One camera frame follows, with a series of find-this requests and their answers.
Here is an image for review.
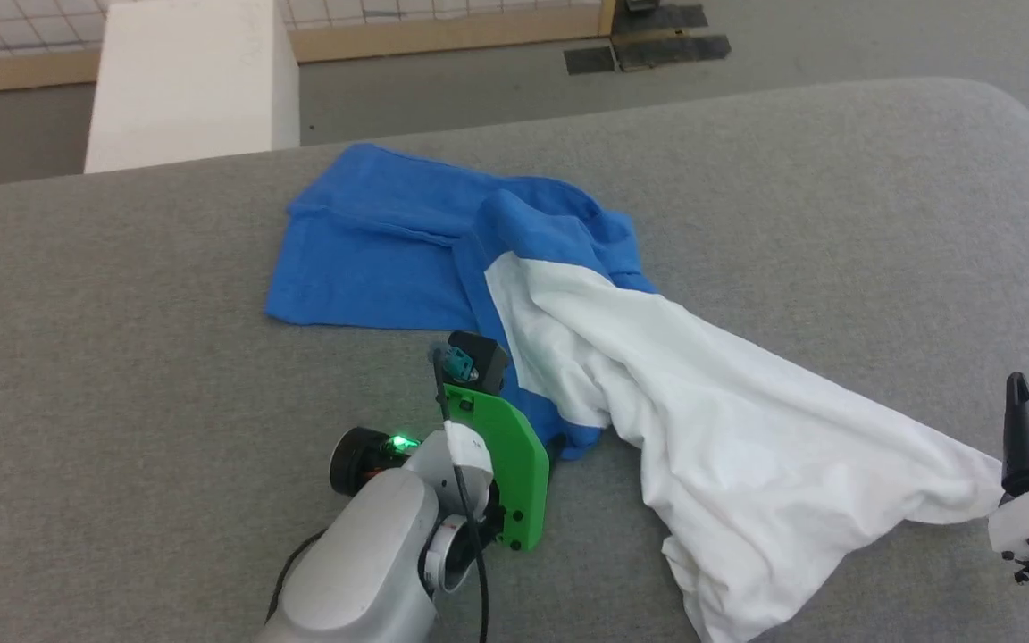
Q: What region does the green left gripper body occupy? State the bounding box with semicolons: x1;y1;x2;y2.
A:
441;382;552;552

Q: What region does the blue and white t-shirt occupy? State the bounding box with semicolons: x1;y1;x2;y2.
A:
264;143;1007;643

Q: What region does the small black floor mat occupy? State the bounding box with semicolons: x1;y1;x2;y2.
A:
564;46;618;76

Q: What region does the long black floor mat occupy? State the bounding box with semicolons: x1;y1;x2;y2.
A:
613;4;710;37
613;35;732;72

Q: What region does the white square box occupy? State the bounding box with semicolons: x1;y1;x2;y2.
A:
84;0;301;175

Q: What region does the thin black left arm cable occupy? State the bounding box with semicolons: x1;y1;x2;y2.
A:
432;353;490;643

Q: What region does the lemon grid patterned wall panel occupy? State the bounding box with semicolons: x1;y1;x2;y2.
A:
0;0;618;97

